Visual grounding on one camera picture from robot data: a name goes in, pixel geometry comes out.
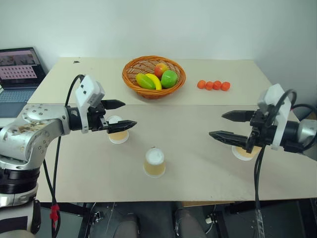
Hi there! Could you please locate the white black robot torso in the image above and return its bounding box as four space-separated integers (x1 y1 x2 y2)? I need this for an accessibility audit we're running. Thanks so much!
0 195 42 238

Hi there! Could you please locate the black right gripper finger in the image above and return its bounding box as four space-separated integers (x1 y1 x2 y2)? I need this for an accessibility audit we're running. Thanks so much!
221 110 256 123
209 130 251 150

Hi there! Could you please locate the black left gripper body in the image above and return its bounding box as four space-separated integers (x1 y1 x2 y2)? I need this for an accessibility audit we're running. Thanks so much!
86 100 110 132

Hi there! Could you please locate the yellow toy banana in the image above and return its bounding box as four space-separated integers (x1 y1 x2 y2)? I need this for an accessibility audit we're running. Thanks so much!
145 73 163 91

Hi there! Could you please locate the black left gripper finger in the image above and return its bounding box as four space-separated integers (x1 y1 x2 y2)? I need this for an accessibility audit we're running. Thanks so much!
106 119 138 135
101 99 126 111

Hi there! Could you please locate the grey open laptop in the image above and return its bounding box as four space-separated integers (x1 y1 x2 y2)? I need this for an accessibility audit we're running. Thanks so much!
0 47 48 120

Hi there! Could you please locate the green apple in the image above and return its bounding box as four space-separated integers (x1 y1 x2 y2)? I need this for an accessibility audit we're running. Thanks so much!
160 69 179 89

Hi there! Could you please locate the right plastic cup of juice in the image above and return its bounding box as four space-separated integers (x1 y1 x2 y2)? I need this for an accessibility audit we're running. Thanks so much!
231 145 262 162

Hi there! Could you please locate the plastic cup of juice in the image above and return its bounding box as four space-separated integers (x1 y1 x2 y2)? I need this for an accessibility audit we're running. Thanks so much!
231 145 262 162
143 147 166 179
107 115 131 145

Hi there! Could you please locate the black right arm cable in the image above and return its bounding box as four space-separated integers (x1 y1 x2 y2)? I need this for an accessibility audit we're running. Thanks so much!
253 88 317 238

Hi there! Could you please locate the centre plastic cup of juice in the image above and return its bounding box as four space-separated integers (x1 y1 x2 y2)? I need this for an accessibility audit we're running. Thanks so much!
143 147 166 179

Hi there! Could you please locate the green mango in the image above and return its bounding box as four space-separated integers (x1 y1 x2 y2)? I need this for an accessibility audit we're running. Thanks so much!
135 73 156 90

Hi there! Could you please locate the red cable clip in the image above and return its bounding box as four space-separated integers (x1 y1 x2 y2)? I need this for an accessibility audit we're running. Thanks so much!
49 203 61 228

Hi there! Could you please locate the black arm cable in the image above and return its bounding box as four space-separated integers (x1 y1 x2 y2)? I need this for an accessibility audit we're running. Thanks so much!
253 88 317 238
42 74 86 238

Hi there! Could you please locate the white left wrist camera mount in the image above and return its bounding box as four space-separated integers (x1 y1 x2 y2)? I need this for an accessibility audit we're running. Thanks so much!
75 74 106 135

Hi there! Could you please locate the left plastic cup of juice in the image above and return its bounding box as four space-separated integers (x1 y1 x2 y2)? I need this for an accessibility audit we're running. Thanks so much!
107 115 131 145

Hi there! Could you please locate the red yellow toy apple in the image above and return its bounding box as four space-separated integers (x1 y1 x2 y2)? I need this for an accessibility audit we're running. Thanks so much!
154 63 170 79

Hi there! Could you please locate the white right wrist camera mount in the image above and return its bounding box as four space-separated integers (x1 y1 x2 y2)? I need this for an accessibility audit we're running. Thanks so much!
257 83 293 151

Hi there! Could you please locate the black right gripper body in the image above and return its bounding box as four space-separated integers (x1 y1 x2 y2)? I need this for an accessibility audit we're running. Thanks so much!
246 109 278 153

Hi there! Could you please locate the orange wicker basket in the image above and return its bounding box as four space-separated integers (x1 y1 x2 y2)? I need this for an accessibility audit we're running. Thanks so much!
121 55 187 100

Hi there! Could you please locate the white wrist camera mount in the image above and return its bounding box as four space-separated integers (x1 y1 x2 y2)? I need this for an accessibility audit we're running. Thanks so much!
257 83 293 151
75 74 106 135

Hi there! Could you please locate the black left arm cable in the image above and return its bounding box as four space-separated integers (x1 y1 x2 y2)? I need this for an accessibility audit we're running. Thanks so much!
42 74 86 238

